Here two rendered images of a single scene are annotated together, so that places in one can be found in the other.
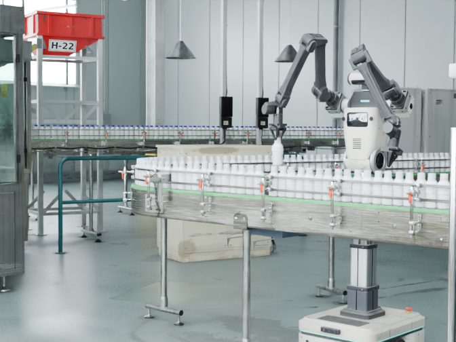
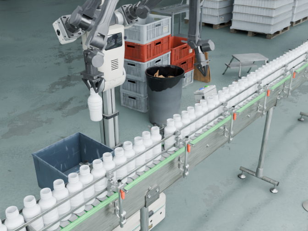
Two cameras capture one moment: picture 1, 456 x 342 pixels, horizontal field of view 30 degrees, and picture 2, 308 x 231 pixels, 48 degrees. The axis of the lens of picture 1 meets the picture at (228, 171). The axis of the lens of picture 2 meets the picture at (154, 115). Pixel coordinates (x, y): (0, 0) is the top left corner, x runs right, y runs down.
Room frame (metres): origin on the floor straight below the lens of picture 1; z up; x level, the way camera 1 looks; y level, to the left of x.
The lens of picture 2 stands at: (4.75, 1.23, 1.95)
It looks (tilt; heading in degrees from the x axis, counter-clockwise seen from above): 27 degrees down; 269
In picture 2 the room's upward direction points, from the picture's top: straight up
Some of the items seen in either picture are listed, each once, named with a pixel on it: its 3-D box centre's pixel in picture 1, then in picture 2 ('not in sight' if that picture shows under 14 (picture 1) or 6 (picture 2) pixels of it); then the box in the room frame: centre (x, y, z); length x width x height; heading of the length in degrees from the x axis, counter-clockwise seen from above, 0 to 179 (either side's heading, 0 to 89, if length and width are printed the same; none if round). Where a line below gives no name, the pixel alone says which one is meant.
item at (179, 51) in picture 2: not in sight; (173, 49); (4.44, -3.60, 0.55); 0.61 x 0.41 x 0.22; 51
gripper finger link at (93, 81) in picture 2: (277, 132); (94, 83); (5.03, -0.29, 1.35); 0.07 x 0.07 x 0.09; 50
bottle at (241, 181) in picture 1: (242, 179); (138, 154); (4.81, -0.08, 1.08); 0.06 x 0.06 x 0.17
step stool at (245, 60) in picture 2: not in sight; (244, 67); (3.30, -3.82, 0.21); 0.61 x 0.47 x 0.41; 102
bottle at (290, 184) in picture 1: (291, 182); (184, 126); (4.58, -0.34, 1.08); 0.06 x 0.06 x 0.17
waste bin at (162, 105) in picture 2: not in sight; (164, 96); (4.60, -2.45, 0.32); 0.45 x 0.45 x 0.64
